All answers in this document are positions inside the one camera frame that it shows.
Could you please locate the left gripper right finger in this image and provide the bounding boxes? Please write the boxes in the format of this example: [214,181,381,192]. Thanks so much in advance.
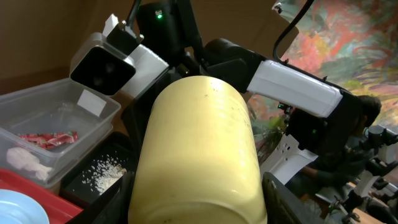
[262,172,324,224]

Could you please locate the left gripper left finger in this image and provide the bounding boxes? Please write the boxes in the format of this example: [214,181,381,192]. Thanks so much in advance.
[67,171,134,224]

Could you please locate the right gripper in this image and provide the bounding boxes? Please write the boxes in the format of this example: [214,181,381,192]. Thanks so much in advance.
[121,67,199,156]

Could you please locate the rice food scraps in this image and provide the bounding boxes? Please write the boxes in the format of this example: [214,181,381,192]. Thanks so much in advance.
[81,154,127,195]

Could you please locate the yellow plastic cup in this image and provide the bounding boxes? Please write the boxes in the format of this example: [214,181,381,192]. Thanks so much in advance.
[128,76,267,224]

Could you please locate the red snack wrapper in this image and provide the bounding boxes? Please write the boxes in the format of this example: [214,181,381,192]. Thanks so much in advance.
[18,131,78,150]

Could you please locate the light blue plate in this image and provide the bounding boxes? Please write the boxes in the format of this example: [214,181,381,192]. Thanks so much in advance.
[1,189,50,224]

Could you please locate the white tissue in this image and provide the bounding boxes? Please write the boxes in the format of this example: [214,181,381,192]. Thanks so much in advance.
[6,147,52,180]

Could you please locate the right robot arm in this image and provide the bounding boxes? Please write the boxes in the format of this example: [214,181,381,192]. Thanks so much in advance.
[129,1,360,182]

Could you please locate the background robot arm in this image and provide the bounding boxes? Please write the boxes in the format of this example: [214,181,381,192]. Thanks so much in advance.
[260,125,397,224]

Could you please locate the black waste tray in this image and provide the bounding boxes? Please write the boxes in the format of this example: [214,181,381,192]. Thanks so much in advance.
[60,132,137,208]

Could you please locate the red plastic tray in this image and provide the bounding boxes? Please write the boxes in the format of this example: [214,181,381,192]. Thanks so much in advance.
[1,169,83,224]

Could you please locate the seated person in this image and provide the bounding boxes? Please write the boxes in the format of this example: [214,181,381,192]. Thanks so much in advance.
[285,95,382,198]

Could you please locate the clear plastic bin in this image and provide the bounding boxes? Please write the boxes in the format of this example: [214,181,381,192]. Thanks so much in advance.
[1,78,121,189]

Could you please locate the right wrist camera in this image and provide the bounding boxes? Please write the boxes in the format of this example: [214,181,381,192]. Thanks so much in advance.
[70,32,136,96]

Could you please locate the right black cable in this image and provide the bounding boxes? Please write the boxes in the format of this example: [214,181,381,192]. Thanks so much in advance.
[272,0,315,65]

